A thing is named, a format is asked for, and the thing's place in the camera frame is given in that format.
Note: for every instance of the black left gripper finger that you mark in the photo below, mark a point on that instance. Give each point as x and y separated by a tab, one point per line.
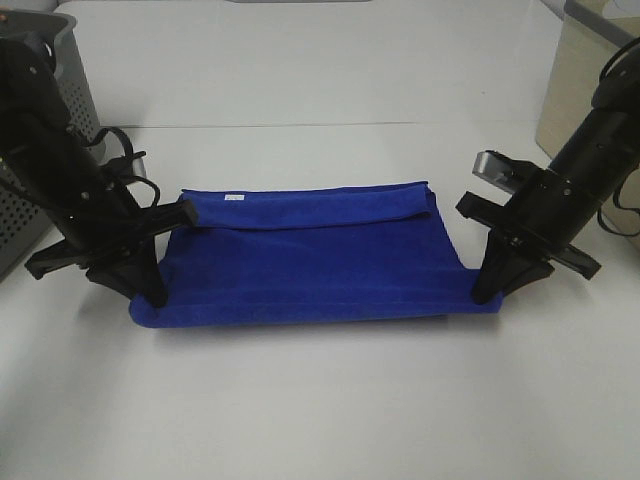
147	279
124	279

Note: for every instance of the beige storage bin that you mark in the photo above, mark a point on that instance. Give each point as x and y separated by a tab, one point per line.
592	32

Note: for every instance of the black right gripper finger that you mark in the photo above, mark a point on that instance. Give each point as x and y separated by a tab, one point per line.
527	275
499	269

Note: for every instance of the grey perforated laundry basket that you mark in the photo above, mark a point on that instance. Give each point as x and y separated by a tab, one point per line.
49	124

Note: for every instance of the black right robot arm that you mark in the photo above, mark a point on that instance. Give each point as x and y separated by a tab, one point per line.
604	150

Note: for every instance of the blue microfibre towel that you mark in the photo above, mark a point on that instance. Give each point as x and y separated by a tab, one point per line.
315	256

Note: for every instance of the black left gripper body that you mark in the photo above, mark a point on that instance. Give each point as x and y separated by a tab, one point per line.
94	240

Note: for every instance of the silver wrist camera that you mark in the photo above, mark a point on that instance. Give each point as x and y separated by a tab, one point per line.
137	168
496	169

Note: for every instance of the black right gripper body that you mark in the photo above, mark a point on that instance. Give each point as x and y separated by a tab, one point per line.
539	221

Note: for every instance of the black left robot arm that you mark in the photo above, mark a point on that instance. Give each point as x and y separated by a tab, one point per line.
93	190

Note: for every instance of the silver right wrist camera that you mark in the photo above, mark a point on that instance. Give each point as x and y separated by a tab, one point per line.
496	169

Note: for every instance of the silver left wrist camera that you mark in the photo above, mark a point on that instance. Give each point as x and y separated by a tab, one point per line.
137	168

